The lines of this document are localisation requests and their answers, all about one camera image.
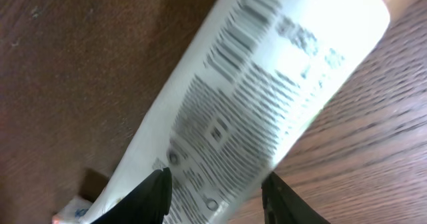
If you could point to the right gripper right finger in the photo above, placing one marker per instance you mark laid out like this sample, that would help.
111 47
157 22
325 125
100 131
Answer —
282 205

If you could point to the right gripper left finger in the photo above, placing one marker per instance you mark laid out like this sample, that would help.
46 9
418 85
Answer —
148 203

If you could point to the white cream tube gold cap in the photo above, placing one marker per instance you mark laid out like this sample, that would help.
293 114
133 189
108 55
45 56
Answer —
250 83

